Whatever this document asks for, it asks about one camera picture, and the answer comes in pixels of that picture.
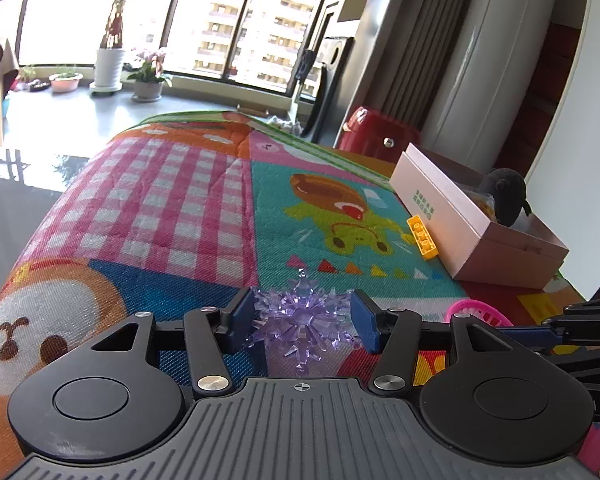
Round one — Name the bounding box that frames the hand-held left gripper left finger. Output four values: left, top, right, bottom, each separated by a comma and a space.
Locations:
87, 287, 257, 395

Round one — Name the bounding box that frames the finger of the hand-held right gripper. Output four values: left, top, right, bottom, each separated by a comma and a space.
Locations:
504, 296, 600, 346
547, 345, 600, 383

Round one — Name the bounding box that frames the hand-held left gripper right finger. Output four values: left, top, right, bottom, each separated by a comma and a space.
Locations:
349, 290, 518, 395

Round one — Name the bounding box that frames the pink plastic basket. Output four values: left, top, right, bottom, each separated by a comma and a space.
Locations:
444, 298, 513, 328

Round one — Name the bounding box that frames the purple crystal snowflake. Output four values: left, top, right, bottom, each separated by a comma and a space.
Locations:
247, 270, 363, 375

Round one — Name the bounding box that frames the pink cardboard box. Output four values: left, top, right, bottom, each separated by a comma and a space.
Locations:
389, 142, 571, 291

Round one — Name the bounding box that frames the clear packet of waffle bread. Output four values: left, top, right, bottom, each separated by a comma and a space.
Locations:
467, 185, 498, 221

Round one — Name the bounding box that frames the black plush toy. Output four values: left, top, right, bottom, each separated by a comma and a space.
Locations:
480, 167, 535, 226

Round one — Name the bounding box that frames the yellow toy brick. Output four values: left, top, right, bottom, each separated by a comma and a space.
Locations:
406, 215, 440, 261

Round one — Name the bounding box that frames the colourful cartoon play mat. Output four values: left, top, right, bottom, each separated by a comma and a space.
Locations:
0, 110, 600, 480

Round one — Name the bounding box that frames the pink flowering potted plant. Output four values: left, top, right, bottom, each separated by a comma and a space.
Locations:
126, 47, 173, 103

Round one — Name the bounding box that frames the grey pleated curtain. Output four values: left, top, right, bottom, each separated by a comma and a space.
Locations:
350, 0, 486, 128

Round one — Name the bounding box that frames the white standing air conditioner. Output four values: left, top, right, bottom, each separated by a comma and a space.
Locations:
420, 0, 553, 171

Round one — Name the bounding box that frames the tall plant in white pot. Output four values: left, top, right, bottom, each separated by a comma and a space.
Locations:
89, 0, 141, 96

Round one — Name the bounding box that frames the shallow plant bowl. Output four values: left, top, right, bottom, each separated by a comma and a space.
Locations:
48, 67, 84, 94

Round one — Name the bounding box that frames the dark framed window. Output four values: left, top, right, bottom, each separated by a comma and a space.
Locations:
0, 0, 341, 96

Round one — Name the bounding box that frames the dark wooden door frame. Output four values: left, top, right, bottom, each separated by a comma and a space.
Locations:
495, 20, 583, 176

